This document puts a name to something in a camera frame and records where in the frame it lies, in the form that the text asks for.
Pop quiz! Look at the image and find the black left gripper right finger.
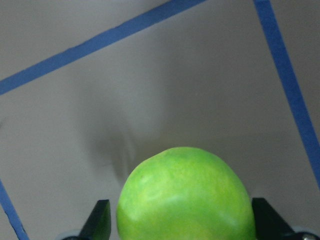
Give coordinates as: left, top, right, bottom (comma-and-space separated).
252, 197, 297, 240

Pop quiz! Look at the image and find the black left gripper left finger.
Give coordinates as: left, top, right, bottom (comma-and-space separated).
78, 199, 111, 240

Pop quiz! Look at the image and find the green apple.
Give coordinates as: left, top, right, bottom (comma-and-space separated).
116, 147, 256, 240

